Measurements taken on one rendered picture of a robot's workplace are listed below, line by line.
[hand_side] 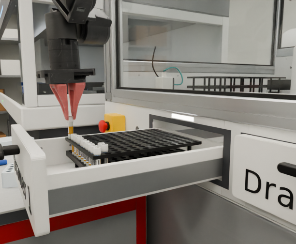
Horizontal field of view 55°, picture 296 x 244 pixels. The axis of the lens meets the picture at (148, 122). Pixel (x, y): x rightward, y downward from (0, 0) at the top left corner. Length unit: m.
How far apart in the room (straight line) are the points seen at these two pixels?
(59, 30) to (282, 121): 0.41
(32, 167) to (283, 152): 0.34
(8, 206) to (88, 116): 0.79
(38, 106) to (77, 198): 0.94
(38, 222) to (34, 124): 0.95
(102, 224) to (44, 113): 0.72
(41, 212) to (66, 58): 0.29
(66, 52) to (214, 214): 0.43
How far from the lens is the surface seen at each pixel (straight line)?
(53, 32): 0.57
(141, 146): 0.52
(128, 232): 0.79
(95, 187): 0.43
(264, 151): 0.47
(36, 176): 0.38
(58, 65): 0.56
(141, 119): 0.80
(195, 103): 0.60
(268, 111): 0.48
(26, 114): 1.32
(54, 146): 0.65
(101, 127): 0.89
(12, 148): 0.50
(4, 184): 0.78
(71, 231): 0.72
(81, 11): 0.54
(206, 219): 0.63
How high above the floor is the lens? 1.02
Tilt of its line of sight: 8 degrees down
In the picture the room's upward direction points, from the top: straight up
